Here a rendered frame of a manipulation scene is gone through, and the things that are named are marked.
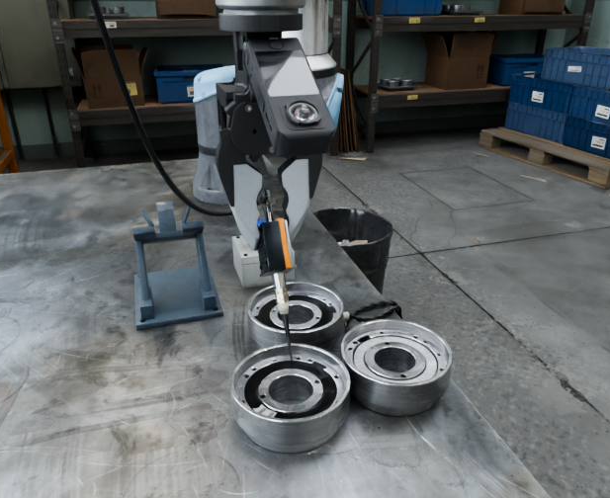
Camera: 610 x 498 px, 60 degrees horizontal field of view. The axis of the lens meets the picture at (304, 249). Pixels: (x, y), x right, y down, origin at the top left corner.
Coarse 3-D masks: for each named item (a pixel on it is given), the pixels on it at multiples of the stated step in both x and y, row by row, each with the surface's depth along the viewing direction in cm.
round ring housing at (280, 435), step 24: (264, 360) 51; (288, 360) 51; (312, 360) 51; (336, 360) 49; (240, 384) 48; (264, 384) 48; (288, 384) 49; (312, 384) 48; (336, 384) 48; (240, 408) 44; (288, 408) 45; (336, 408) 43; (264, 432) 43; (288, 432) 42; (312, 432) 43
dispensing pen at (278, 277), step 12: (264, 192) 52; (264, 204) 52; (264, 228) 50; (276, 228) 50; (264, 240) 49; (276, 240) 50; (264, 252) 50; (276, 252) 49; (264, 264) 50; (276, 264) 49; (264, 276) 53; (276, 276) 51; (276, 288) 51; (276, 300) 51; (288, 300) 51; (288, 312) 51; (288, 324) 51; (288, 336) 50
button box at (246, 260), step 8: (232, 240) 73; (240, 240) 72; (240, 248) 70; (248, 248) 70; (240, 256) 67; (248, 256) 67; (256, 256) 68; (240, 264) 68; (248, 264) 68; (256, 264) 68; (240, 272) 69; (248, 272) 68; (256, 272) 68; (240, 280) 70; (248, 280) 69; (256, 280) 69; (264, 280) 69; (288, 280) 70
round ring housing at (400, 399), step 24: (360, 336) 54; (384, 336) 55; (408, 336) 54; (432, 336) 53; (384, 360) 53; (408, 360) 52; (360, 384) 48; (384, 384) 46; (408, 384) 46; (432, 384) 47; (384, 408) 48; (408, 408) 48
